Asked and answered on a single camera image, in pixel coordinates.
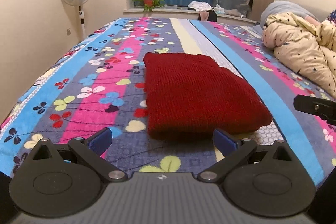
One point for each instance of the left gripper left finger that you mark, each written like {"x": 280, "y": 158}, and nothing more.
{"x": 58, "y": 180}

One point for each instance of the grey pillow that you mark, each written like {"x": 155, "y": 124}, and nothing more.
{"x": 279, "y": 7}

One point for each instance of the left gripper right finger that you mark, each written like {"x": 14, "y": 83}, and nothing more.
{"x": 263, "y": 180}

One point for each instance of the navy patterned pillow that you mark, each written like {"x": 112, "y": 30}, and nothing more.
{"x": 332, "y": 17}

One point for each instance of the pink and black bag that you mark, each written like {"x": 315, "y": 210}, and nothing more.
{"x": 208, "y": 16}

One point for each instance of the cream star-patterned duvet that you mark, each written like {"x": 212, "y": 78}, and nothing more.
{"x": 304, "y": 47}

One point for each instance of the red knitted sweater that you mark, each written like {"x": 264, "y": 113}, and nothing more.
{"x": 188, "y": 96}

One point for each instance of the white clothes pile on sill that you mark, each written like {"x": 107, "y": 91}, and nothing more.
{"x": 199, "y": 6}

